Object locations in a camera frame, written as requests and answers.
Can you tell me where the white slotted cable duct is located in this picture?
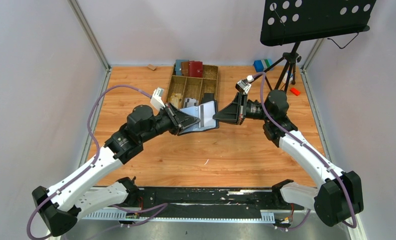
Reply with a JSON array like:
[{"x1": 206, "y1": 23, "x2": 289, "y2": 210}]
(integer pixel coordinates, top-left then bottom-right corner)
[{"x1": 84, "y1": 205, "x2": 275, "y2": 224}]

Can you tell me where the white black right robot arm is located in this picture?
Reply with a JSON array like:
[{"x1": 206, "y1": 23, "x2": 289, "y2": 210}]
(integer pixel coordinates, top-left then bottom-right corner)
[{"x1": 214, "y1": 89, "x2": 363, "y2": 229}]

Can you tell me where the blue block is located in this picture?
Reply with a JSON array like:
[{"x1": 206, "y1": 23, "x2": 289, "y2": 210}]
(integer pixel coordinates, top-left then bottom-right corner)
[{"x1": 253, "y1": 59, "x2": 266, "y2": 73}]

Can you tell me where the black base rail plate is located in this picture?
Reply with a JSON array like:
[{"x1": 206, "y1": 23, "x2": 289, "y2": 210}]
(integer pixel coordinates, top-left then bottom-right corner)
[{"x1": 120, "y1": 186, "x2": 304, "y2": 215}]

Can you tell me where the small wooden block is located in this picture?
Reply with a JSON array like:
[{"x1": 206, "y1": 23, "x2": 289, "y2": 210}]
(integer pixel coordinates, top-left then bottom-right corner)
[{"x1": 147, "y1": 64, "x2": 157, "y2": 71}]

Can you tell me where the blue card wallet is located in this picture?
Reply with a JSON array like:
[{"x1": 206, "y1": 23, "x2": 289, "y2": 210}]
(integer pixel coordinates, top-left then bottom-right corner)
[{"x1": 174, "y1": 59, "x2": 189, "y2": 76}]

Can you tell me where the black card holder with sleeves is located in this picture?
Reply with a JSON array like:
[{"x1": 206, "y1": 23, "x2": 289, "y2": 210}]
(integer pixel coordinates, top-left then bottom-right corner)
[{"x1": 179, "y1": 100, "x2": 219, "y2": 136}]

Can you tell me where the black music stand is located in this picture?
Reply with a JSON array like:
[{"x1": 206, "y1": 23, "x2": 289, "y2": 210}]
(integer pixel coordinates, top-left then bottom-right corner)
[{"x1": 260, "y1": 0, "x2": 376, "y2": 90}]

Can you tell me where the red block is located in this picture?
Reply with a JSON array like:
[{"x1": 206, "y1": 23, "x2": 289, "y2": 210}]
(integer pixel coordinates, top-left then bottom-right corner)
[{"x1": 290, "y1": 87, "x2": 301, "y2": 96}]

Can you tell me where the green block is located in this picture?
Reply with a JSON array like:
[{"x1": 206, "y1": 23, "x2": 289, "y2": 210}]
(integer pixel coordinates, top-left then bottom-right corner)
[{"x1": 262, "y1": 58, "x2": 273, "y2": 70}]

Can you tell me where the silver black cards stack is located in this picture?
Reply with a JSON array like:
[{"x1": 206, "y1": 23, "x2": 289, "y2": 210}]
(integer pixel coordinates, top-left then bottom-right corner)
[{"x1": 183, "y1": 98, "x2": 199, "y2": 108}]

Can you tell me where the gold cards stack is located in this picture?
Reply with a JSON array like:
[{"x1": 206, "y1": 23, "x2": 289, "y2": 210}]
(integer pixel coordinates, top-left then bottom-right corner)
[{"x1": 169, "y1": 93, "x2": 183, "y2": 109}]

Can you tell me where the red card wallet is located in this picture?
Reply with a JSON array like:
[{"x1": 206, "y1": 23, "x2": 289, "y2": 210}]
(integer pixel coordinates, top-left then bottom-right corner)
[{"x1": 188, "y1": 61, "x2": 203, "y2": 78}]

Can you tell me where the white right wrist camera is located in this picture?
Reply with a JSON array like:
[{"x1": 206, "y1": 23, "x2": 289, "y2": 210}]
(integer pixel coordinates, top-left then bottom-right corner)
[{"x1": 235, "y1": 75, "x2": 254, "y2": 95}]

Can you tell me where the woven wicker tray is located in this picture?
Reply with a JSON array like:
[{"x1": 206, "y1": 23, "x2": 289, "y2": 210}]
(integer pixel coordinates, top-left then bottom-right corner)
[{"x1": 164, "y1": 64, "x2": 220, "y2": 103}]

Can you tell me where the brown card wallet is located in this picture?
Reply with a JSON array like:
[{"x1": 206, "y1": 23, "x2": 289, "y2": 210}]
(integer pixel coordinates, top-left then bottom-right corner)
[{"x1": 180, "y1": 61, "x2": 190, "y2": 77}]

